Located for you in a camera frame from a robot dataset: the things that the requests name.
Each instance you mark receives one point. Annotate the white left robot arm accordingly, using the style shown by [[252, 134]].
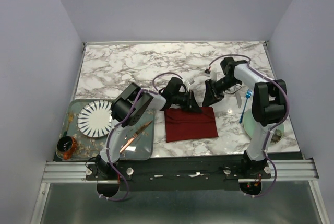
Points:
[[128, 108]]

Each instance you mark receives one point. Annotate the black and orange cup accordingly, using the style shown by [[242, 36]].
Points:
[[67, 145]]

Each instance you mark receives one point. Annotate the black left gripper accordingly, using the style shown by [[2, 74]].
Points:
[[190, 105]]

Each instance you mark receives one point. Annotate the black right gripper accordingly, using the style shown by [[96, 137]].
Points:
[[212, 95]]

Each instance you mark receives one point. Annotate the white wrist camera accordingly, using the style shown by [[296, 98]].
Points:
[[189, 83], [211, 73]]

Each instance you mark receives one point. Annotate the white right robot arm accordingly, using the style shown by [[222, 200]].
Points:
[[270, 105]]

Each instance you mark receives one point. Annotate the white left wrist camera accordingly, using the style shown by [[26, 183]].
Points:
[[189, 83]]

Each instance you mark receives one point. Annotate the gold fork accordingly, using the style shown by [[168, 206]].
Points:
[[69, 120]]

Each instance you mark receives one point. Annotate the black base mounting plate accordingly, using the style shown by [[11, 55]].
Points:
[[186, 184]]

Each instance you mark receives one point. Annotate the teal floral serving tray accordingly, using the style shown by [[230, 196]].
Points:
[[140, 149]]

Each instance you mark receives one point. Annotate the silver table knife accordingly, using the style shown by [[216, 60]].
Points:
[[237, 95]]

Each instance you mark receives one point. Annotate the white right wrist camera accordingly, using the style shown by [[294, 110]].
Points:
[[211, 73]]

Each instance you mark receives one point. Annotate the blue striped white plate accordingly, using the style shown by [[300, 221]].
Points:
[[94, 119]]

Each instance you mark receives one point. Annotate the dark red cloth napkin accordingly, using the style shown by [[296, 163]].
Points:
[[180, 125]]

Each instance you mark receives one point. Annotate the blue handled fork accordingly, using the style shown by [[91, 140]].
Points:
[[247, 96]]

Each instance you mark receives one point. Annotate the light green plate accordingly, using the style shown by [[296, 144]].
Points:
[[249, 125]]

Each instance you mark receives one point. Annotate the aluminium frame rail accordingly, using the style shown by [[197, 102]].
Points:
[[76, 172]]

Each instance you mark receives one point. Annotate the rose gold knife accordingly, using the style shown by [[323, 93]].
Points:
[[135, 135]]

